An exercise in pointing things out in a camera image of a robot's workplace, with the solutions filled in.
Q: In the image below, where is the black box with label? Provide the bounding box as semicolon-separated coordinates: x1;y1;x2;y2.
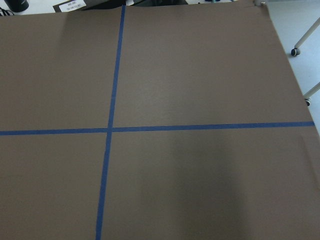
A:
53;0;87;13

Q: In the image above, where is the black water bottle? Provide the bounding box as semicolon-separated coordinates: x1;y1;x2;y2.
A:
4;0;29;13

